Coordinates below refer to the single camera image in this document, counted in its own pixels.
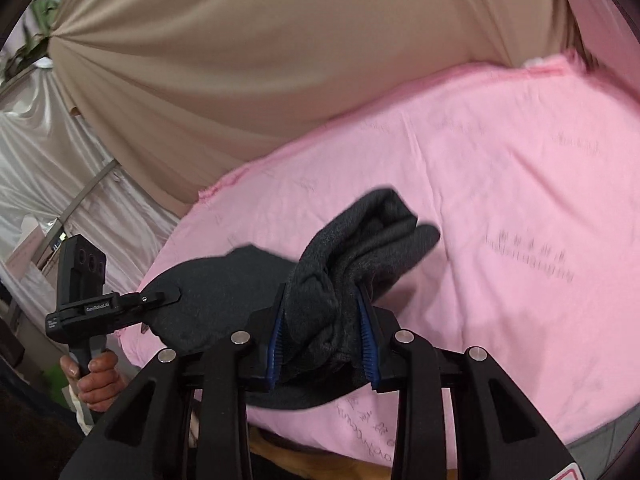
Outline dark grey pants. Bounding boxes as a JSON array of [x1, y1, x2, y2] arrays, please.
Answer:
[[142, 188, 440, 410]]

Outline pink bed sheet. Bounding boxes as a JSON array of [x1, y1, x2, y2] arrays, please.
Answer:
[[150, 55, 639, 443]]

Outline person's left hand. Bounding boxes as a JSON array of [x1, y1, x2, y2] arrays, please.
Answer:
[[58, 350, 129, 413]]

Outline beige curtain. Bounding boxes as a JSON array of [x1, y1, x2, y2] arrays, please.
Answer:
[[49, 0, 582, 216]]

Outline pink pillow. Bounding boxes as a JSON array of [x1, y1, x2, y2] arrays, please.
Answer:
[[568, 0, 639, 92]]

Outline silver satin curtain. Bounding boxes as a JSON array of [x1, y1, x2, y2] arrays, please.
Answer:
[[0, 58, 181, 356]]

